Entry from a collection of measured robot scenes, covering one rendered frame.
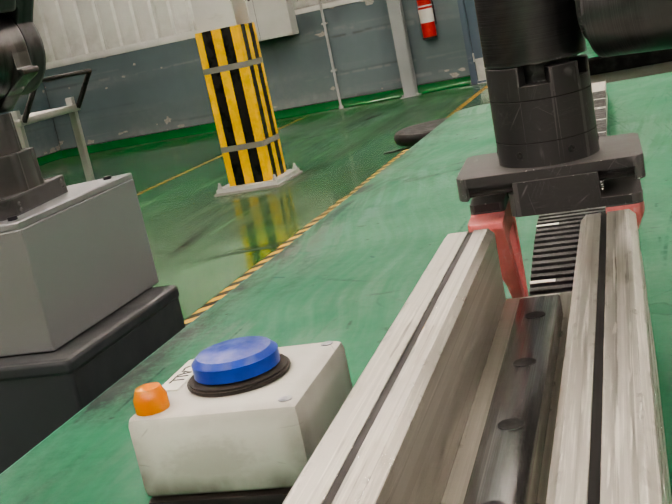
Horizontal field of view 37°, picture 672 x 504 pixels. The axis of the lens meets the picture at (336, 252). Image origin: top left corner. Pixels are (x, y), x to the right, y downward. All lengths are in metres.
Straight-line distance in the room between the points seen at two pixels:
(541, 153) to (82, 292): 0.45
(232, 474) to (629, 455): 0.21
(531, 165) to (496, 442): 0.25
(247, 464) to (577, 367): 0.16
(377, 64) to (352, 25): 0.53
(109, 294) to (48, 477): 0.35
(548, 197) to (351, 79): 11.49
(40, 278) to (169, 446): 0.41
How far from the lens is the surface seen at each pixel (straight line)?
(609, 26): 0.55
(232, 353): 0.46
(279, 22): 11.98
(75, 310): 0.87
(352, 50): 12.01
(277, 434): 0.43
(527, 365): 0.42
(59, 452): 0.62
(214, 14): 6.97
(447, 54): 11.76
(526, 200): 0.57
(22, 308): 0.84
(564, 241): 0.71
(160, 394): 0.45
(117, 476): 0.56
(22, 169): 0.89
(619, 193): 0.57
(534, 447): 0.35
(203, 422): 0.44
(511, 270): 0.59
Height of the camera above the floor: 0.99
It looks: 13 degrees down
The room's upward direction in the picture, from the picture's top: 12 degrees counter-clockwise
